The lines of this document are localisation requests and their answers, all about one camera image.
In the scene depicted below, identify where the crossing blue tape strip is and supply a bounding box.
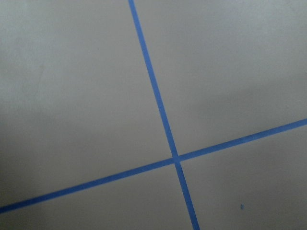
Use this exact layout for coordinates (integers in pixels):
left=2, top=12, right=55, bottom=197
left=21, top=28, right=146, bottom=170
left=0, top=119, right=307, bottom=214

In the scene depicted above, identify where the long blue tape strip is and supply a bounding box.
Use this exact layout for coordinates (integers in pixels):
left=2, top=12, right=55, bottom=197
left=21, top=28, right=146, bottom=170
left=128, top=0, right=200, bottom=230

